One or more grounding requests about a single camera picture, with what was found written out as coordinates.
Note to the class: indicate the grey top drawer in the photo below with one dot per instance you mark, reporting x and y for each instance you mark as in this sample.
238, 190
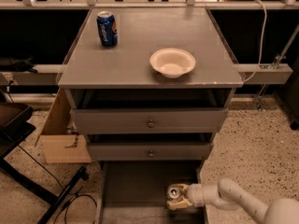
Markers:
160, 120

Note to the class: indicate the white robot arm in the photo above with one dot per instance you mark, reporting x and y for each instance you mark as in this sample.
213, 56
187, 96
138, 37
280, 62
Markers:
228, 195

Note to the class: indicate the grey drawer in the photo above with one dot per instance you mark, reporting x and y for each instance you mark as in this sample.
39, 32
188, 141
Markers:
150, 151
160, 120
134, 192

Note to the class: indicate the grey drawer cabinet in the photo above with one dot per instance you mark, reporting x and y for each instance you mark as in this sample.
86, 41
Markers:
122, 77

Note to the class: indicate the grey bottom drawer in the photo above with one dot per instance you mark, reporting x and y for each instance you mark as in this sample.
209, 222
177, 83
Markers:
134, 192

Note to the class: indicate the silver 7up can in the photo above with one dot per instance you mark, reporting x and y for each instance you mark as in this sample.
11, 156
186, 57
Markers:
173, 193

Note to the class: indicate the blue pepsi can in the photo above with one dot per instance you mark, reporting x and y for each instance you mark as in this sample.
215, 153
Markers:
107, 29

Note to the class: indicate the black stand base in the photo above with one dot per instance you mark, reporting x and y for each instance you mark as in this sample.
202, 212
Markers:
53, 200

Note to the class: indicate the black tray cart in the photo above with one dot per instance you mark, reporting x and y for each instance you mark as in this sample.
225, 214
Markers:
14, 125

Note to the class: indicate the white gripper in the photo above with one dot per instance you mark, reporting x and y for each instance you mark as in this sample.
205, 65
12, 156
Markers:
195, 194

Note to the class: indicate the open cardboard box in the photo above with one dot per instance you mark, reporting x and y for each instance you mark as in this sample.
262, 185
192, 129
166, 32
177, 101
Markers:
59, 137

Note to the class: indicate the grey middle drawer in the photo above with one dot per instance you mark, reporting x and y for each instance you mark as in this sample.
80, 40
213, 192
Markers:
150, 151

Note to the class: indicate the white paper bowl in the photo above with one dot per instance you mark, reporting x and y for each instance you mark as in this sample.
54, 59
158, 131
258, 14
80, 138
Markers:
172, 63

